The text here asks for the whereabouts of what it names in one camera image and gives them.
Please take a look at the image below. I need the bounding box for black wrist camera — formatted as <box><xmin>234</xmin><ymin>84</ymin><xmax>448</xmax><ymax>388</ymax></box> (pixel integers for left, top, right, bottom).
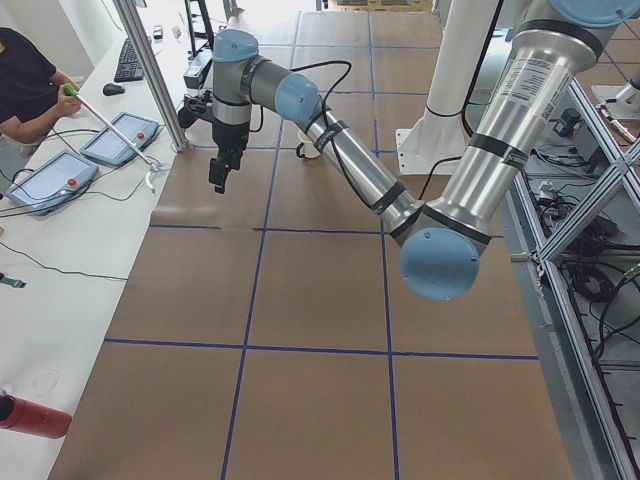
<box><xmin>177</xmin><ymin>90</ymin><xmax>213</xmax><ymax>129</ymax></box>

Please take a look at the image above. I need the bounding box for aluminium side frame rail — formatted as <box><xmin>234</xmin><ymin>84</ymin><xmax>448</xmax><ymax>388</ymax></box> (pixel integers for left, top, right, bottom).
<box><xmin>500</xmin><ymin>62</ymin><xmax>639</xmax><ymax>479</ymax></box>

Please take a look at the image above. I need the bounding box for red water bottle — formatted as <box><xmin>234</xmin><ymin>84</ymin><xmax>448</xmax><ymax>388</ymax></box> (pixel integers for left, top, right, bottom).
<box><xmin>1</xmin><ymin>395</ymin><xmax>72</xmax><ymax>439</ymax></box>

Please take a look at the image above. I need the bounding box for white pedestal column with base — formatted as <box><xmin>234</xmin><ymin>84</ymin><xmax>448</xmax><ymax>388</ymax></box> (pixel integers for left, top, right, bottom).
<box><xmin>396</xmin><ymin>0</ymin><xmax>502</xmax><ymax>175</ymax></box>

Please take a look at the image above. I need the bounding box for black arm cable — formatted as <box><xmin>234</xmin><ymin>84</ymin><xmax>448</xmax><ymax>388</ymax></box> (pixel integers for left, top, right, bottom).
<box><xmin>249</xmin><ymin>59</ymin><xmax>481</xmax><ymax>201</ymax></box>

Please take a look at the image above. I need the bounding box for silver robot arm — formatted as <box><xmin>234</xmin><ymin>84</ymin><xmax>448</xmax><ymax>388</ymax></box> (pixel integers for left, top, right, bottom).
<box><xmin>209</xmin><ymin>1</ymin><xmax>639</xmax><ymax>301</ymax></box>

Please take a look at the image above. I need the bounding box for aluminium frame post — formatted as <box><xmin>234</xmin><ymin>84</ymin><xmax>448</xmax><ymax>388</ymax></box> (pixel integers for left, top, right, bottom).
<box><xmin>113</xmin><ymin>0</ymin><xmax>188</xmax><ymax>153</ymax></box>

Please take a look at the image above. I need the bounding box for green power adapter box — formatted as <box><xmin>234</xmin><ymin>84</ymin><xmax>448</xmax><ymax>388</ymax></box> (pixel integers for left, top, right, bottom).
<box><xmin>553</xmin><ymin>107</ymin><xmax>581</xmax><ymax>137</ymax></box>

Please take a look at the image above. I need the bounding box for seated person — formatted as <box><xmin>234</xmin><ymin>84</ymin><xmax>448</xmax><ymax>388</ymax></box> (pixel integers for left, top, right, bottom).
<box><xmin>1</xmin><ymin>27</ymin><xmax>81</xmax><ymax>144</ymax></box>

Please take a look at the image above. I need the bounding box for far blue teach pendant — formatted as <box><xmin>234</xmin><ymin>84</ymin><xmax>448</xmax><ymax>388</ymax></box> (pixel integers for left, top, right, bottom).
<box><xmin>80</xmin><ymin>112</ymin><xmax>160</xmax><ymax>167</ymax></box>

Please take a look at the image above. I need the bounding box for near blue teach pendant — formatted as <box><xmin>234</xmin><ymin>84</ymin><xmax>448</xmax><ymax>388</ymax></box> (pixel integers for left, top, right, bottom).
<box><xmin>5</xmin><ymin>150</ymin><xmax>99</xmax><ymax>215</ymax></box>

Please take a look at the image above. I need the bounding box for blue teach pendant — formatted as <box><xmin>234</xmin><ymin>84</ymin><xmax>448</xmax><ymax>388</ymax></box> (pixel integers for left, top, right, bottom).
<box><xmin>5</xmin><ymin>150</ymin><xmax>99</xmax><ymax>215</ymax></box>
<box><xmin>80</xmin><ymin>112</ymin><xmax>160</xmax><ymax>167</ymax></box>

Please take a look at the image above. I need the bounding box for black computer mouse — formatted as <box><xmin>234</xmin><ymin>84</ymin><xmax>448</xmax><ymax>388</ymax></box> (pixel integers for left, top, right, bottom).
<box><xmin>102</xmin><ymin>83</ymin><xmax>125</xmax><ymax>96</ymax></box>

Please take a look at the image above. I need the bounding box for long metal reacher stick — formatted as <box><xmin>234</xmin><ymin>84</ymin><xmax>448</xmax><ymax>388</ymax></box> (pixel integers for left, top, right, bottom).
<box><xmin>63</xmin><ymin>83</ymin><xmax>163</xmax><ymax>193</ymax></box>

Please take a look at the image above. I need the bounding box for white smiley mug black handle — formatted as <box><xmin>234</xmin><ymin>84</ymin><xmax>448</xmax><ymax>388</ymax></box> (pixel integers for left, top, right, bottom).
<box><xmin>296</xmin><ymin>130</ymin><xmax>321</xmax><ymax>159</ymax></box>

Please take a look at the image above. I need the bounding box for black keyboard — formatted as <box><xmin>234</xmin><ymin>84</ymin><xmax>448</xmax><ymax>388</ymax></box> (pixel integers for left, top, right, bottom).
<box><xmin>114</xmin><ymin>39</ymin><xmax>144</xmax><ymax>83</ymax></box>

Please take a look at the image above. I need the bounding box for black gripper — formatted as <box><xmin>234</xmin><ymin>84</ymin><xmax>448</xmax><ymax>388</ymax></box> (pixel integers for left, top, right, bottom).
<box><xmin>209</xmin><ymin>119</ymin><xmax>249</xmax><ymax>194</ymax></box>

